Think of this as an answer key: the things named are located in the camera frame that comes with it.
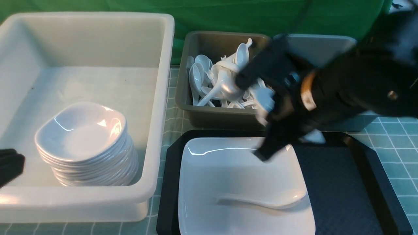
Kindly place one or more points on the large white plastic tub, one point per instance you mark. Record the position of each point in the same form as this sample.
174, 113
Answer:
51, 60

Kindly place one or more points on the black serving tray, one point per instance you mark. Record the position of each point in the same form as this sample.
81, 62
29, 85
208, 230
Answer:
348, 188

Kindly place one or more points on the stack of white bowls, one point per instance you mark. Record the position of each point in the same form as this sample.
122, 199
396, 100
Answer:
87, 144

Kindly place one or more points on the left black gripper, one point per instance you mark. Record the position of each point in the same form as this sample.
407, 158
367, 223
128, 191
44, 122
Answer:
11, 165

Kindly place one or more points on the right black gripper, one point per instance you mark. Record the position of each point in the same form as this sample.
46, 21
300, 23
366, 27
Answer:
272, 75

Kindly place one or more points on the white soup spoon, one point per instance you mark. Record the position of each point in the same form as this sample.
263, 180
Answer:
282, 200

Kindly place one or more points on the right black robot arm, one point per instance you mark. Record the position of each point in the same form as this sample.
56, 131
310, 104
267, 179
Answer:
378, 74

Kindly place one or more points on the blue-grey plastic bin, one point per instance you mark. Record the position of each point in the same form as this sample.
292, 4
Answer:
318, 50

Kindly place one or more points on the brown plastic bin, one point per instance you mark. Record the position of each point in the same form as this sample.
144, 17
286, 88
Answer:
215, 44

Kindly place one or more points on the large white square plate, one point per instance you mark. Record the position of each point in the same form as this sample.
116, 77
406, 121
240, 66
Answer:
226, 165

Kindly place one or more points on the green backdrop cloth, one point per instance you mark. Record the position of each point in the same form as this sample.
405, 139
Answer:
352, 18

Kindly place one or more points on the pile of white spoons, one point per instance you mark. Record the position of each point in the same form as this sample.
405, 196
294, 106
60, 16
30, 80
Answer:
210, 82

